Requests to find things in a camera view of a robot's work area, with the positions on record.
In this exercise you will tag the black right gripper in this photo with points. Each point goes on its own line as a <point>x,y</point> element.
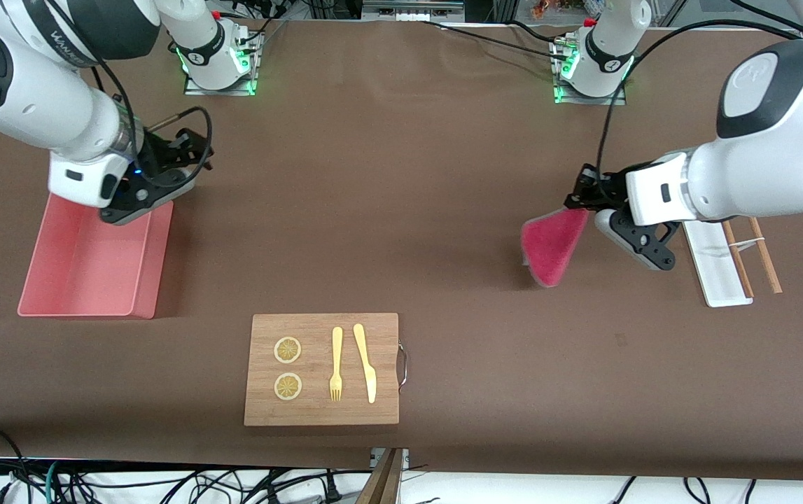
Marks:
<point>162,158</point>

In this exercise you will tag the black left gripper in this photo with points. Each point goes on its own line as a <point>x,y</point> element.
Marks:
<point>605,193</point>

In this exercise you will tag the red cloth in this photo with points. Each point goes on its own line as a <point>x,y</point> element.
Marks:
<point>552,245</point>

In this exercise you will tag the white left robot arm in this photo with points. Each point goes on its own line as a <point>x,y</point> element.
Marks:
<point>758,161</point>

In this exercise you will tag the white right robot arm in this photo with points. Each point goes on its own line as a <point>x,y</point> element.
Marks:
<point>44,105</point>

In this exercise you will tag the white rectangular tray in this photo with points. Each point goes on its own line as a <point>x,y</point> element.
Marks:
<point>713,266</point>

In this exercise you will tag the pink plastic bin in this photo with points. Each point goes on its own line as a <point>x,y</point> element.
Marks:
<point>93,266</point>

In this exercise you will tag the white rubber band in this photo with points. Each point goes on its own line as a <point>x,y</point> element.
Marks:
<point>744,243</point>

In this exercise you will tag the colourful toy pile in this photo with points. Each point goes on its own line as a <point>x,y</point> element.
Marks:
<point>555,7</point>

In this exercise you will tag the wooden cutting board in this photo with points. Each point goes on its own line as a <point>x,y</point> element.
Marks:
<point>317,329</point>

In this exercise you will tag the dried lemon slice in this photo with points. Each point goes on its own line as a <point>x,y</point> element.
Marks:
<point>288,350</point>
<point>288,386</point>

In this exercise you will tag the yellow plastic fork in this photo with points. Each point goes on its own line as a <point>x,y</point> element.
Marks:
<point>337,343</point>

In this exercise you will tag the yellow plastic knife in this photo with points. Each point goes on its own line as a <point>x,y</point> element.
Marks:
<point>370,381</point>

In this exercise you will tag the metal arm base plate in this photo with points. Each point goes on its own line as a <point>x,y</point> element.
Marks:
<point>597,100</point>
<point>233,89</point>

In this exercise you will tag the aluminium frame rail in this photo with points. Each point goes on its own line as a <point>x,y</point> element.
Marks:
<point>408,10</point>

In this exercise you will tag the small metal bracket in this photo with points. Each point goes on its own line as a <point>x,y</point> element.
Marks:
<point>405,458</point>

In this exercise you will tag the wooden post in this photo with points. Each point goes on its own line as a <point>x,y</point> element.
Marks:
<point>381,483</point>

